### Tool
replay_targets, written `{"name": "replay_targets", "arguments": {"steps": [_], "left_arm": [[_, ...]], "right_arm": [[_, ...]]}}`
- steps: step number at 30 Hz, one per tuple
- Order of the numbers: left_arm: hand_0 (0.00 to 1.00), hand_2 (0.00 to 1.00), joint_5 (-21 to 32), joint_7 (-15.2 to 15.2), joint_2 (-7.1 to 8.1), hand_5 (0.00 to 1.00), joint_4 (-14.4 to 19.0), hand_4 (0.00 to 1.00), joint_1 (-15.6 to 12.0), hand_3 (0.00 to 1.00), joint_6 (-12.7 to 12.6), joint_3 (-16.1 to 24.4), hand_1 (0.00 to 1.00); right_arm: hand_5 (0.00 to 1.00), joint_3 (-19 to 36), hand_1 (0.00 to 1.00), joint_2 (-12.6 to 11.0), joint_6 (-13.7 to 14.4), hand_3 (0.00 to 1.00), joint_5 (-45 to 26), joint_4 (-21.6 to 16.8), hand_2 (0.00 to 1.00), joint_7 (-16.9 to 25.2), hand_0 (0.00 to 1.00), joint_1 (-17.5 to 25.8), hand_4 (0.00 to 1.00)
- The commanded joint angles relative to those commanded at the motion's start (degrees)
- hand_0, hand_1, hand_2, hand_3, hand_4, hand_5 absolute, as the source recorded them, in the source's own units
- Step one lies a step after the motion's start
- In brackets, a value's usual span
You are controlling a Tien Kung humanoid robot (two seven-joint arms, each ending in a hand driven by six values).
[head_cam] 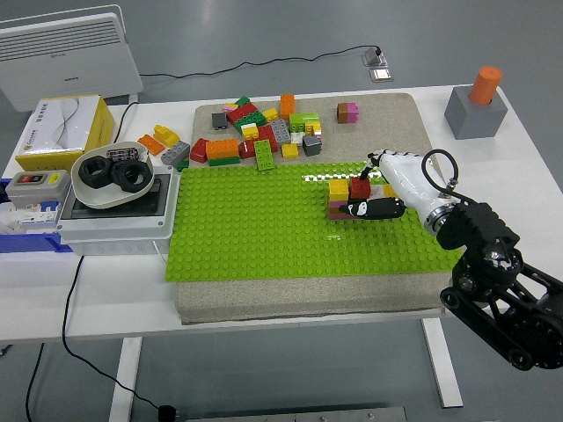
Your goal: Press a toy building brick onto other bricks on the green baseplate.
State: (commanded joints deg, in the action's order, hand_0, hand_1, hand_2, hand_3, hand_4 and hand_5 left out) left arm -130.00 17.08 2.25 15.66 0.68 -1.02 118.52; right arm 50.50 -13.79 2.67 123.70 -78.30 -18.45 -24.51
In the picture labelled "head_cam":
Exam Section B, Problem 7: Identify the flat orange toy brick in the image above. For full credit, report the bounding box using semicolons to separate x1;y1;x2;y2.
137;134;166;156

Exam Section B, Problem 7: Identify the long red toy brick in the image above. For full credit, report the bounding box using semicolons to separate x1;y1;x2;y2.
226;102;259;125

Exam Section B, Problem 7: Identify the white electrical junction box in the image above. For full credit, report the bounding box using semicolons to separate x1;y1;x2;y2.
55;164;180;257

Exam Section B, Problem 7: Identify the grey-brown foam mat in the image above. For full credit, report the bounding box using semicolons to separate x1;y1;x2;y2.
174;92;481;326

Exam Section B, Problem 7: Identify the blue plastic bin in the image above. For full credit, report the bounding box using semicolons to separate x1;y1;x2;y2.
0;178;74;255

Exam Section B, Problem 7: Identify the red square toy brick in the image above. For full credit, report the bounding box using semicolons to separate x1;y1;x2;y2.
349;176;372;200

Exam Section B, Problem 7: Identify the large lime green brick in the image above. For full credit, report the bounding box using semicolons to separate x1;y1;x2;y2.
289;112;321;133

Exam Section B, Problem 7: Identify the black cord with plug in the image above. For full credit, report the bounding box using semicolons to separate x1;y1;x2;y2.
61;101;168;412

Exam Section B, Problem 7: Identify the small purple black part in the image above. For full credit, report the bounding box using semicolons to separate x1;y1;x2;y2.
106;147;140;162

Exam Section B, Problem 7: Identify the red sloped brick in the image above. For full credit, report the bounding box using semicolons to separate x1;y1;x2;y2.
189;137;210;164

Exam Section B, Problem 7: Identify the white bowl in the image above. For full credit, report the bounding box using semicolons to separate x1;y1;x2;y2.
70;140;156;210

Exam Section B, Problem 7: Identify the orange cylinder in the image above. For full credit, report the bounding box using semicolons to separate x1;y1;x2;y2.
468;65;503;106

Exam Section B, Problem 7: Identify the black heater power cable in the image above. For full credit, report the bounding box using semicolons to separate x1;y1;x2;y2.
139;45;383;80

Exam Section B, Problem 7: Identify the large black hex nut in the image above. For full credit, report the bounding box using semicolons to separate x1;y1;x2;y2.
110;161;153;193
78;156;116;190

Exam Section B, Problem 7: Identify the white table leg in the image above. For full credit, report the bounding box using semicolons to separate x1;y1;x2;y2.
420;316;464;409
108;337;144;422

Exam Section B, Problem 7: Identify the thin black hanging cable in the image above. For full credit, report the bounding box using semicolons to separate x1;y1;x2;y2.
25;342;46;422

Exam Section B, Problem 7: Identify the yellow sloped brick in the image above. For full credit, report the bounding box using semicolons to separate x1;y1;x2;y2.
153;125;181;147

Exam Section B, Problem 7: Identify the white panel heater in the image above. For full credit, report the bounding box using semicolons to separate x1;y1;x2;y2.
0;4;145;113

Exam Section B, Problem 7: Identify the long light grey brick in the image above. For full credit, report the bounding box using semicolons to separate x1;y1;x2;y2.
160;141;192;167

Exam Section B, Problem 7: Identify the long dark green brick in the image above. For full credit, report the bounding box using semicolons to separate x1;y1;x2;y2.
234;113;267;134

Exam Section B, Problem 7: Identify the open metal floor socket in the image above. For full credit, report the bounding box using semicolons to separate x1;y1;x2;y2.
361;47;388;67

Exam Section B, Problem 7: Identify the yellow white tissue box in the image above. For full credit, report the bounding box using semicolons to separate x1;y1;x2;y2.
15;94;116;172

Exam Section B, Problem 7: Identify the white blue circuit breaker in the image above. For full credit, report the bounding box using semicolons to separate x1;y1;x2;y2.
8;200;62;232

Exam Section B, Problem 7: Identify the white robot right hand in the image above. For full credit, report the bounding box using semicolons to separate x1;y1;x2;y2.
346;148;449;223

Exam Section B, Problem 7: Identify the grey push-button switch box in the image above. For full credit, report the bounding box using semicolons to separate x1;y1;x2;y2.
4;170;74;207

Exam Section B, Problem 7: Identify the grey cube block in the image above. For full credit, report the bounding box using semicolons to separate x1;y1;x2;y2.
443;84;509;141

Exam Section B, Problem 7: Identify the green studded baseplate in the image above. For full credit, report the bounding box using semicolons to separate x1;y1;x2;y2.
163;157;467;282

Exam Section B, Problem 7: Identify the long orange toy brick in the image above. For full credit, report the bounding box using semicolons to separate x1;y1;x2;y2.
205;138;241;160

